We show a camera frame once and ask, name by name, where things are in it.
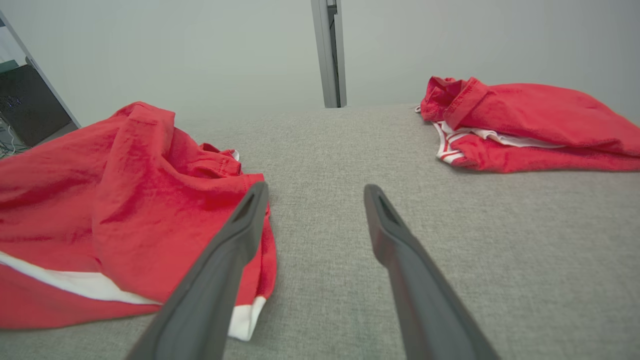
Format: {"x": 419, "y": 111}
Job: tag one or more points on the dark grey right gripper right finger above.
{"x": 425, "y": 310}

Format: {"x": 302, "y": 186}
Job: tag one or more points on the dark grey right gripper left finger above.
{"x": 210, "y": 300}

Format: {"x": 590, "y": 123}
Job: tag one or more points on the red basketball shorts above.
{"x": 100, "y": 200}

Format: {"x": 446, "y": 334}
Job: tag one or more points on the red basketball jersey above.
{"x": 540, "y": 115}

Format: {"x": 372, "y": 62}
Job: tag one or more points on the black computer case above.
{"x": 30, "y": 105}

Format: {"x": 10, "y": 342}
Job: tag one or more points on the grey partition post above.
{"x": 325, "y": 50}

